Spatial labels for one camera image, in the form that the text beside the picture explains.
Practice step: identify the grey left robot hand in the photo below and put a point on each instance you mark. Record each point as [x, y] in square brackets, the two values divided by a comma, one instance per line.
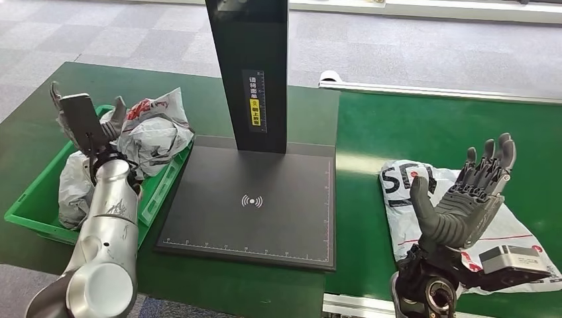
[118, 118]

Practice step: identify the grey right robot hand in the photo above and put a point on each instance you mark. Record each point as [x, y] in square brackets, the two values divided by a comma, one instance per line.
[461, 215]

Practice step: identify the grey white package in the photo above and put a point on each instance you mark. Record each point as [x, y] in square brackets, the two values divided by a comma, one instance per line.
[72, 197]

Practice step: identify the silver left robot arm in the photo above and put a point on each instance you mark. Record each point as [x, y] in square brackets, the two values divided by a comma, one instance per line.
[105, 245]

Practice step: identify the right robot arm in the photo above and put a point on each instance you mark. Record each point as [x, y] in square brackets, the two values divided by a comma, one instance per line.
[432, 294]

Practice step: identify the crumpled white red-print package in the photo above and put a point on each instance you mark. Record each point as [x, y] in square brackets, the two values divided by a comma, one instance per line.
[158, 140]

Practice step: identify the white package with black letters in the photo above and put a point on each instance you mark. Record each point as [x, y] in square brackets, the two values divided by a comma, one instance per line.
[404, 210]

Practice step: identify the green plastic basket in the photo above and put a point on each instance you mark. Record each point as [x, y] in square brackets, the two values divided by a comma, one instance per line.
[39, 206]

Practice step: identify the black weighing device with column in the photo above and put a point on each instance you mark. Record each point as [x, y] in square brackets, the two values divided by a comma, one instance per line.
[263, 228]

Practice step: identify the green conveyor belt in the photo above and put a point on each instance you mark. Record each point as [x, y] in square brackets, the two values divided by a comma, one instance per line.
[439, 127]

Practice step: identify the black yellow label sticker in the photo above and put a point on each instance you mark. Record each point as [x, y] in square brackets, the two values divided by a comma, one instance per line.
[254, 112]

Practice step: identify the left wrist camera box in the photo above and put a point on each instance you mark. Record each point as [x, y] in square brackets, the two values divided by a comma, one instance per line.
[81, 118]

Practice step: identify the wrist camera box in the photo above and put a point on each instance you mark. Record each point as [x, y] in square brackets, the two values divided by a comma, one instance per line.
[81, 118]
[509, 259]

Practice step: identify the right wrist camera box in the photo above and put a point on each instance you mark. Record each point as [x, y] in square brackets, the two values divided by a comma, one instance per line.
[509, 259]

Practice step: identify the silver conveyor side rail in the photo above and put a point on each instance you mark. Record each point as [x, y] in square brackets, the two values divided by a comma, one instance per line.
[439, 93]

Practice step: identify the white conveyor end rail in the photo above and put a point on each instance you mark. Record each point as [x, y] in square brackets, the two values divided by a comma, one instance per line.
[355, 305]

